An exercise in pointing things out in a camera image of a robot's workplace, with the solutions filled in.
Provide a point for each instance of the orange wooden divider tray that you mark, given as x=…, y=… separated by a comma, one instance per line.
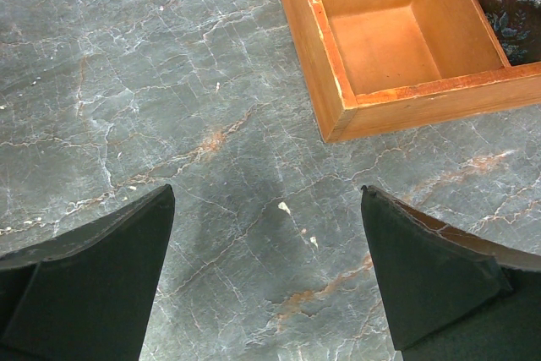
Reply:
x=377, y=66

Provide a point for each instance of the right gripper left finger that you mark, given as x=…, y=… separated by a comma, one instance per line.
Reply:
x=87, y=294

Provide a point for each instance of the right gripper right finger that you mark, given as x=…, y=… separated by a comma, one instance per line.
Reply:
x=448, y=294

